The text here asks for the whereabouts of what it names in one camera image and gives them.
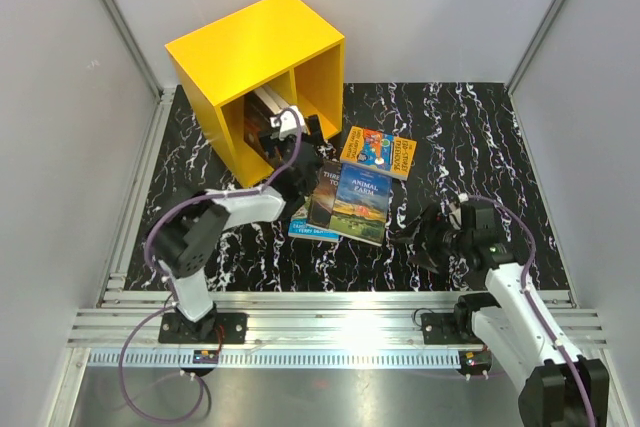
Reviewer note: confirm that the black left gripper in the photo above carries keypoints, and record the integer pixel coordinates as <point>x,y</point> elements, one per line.
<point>274,145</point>

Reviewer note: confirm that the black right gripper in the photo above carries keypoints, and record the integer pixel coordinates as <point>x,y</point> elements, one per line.
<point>435,222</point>

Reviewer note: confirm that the blue Animal Farm book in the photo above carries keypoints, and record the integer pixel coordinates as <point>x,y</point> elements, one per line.
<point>361,205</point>

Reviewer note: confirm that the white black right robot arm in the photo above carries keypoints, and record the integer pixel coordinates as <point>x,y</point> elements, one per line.
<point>558,384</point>

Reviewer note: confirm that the light blue treehouse book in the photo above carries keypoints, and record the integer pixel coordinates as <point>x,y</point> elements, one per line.
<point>299,228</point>

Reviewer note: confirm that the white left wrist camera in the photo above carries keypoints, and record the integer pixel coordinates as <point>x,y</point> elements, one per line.
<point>288,121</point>

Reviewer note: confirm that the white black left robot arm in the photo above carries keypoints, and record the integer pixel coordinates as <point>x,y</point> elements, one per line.
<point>184,236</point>

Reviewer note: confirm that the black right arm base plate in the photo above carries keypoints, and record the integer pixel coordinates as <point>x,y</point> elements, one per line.
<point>442,329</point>

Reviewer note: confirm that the green 104-storey treehouse book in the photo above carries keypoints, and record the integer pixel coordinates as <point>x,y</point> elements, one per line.
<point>277,97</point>

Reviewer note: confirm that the dark Tale of Two Cities book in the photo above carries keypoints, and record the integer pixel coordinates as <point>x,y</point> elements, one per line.
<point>259,108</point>

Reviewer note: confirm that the dark Three book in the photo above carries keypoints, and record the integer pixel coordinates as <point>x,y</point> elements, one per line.
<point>323,197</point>

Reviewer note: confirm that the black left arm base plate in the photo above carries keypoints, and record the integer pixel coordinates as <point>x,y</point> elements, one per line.
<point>228,328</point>

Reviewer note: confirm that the aluminium frame rail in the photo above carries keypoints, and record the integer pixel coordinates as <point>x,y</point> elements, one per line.
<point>276,320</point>

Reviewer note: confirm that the yellow two-compartment shelf box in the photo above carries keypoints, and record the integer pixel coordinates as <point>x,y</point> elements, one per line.
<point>283,44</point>

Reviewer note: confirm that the orange 130-storey treehouse book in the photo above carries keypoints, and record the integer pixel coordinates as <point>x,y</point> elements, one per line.
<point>376,151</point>

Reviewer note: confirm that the slotted white cable duct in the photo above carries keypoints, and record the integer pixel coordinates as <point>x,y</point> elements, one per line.
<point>440,359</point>

